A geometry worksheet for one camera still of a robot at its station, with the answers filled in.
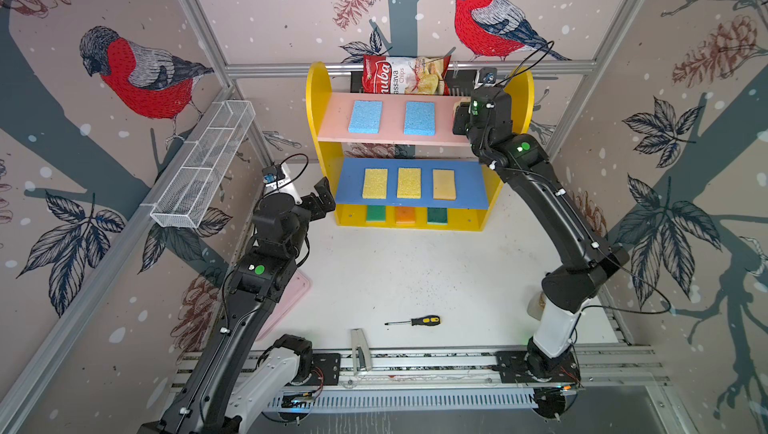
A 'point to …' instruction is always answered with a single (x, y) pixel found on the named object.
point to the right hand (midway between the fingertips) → (461, 110)
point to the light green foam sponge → (376, 213)
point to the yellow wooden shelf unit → (394, 161)
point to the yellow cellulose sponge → (409, 183)
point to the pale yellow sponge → (444, 187)
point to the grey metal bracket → (359, 339)
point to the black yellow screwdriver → (427, 320)
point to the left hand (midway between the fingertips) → (308, 182)
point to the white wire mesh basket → (188, 195)
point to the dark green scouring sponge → (437, 216)
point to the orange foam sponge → (404, 215)
